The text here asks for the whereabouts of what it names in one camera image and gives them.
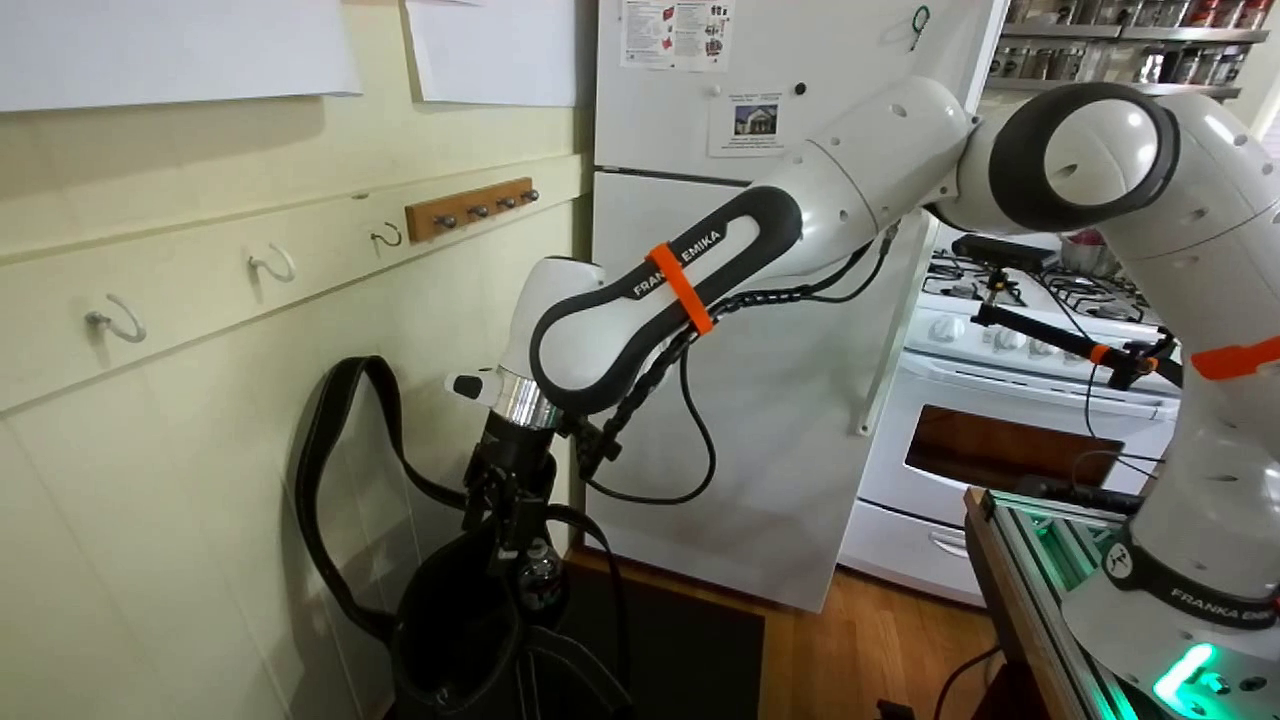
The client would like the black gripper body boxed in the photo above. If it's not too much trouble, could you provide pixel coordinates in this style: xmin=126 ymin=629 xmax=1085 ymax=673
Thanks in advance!
xmin=458 ymin=411 xmax=560 ymax=544

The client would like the green lit robot cart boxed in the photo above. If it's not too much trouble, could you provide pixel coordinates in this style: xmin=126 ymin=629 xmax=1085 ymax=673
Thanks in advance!
xmin=961 ymin=485 xmax=1280 ymax=720

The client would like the white stove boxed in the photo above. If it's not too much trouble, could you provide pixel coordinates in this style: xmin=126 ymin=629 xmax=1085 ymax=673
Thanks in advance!
xmin=837 ymin=216 xmax=1192 ymax=610

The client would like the black camera on stand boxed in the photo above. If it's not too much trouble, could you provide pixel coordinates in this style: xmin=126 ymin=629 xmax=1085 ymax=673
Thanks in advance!
xmin=949 ymin=230 xmax=1188 ymax=396

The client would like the black side table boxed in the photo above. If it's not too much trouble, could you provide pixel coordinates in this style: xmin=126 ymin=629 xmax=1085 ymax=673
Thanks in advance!
xmin=571 ymin=553 xmax=771 ymax=720

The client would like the printed paper on refrigerator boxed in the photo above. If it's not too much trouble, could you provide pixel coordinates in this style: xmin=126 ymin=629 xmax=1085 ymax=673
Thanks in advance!
xmin=615 ymin=0 xmax=740 ymax=71

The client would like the photo magnet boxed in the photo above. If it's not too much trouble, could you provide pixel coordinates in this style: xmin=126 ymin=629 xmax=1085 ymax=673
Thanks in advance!
xmin=729 ymin=92 xmax=787 ymax=145

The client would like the white refrigerator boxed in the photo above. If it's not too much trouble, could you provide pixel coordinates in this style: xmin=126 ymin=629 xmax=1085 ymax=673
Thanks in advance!
xmin=571 ymin=0 xmax=1012 ymax=617

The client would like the wire shelf with jars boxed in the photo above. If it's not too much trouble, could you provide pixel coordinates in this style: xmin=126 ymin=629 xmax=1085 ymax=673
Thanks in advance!
xmin=993 ymin=0 xmax=1274 ymax=92

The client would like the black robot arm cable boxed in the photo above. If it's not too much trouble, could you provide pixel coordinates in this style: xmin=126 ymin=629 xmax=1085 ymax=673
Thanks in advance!
xmin=571 ymin=216 xmax=910 ymax=511

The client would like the wooden peg rack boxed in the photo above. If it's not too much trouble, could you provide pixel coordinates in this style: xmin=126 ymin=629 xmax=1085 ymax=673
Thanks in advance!
xmin=403 ymin=176 xmax=545 ymax=249

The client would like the small white paper sheet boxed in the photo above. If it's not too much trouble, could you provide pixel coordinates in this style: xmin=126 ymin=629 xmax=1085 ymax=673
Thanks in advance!
xmin=400 ymin=0 xmax=578 ymax=112

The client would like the large white paper sheet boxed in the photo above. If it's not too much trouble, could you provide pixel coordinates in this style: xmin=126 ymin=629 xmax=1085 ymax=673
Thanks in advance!
xmin=0 ymin=0 xmax=363 ymax=116

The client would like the black floor cable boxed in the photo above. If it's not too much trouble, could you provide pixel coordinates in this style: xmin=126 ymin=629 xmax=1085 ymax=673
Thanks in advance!
xmin=930 ymin=641 xmax=1009 ymax=720

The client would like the black tote bag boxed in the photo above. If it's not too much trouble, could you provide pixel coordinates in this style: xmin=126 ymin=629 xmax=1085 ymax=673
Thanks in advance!
xmin=290 ymin=351 xmax=635 ymax=720

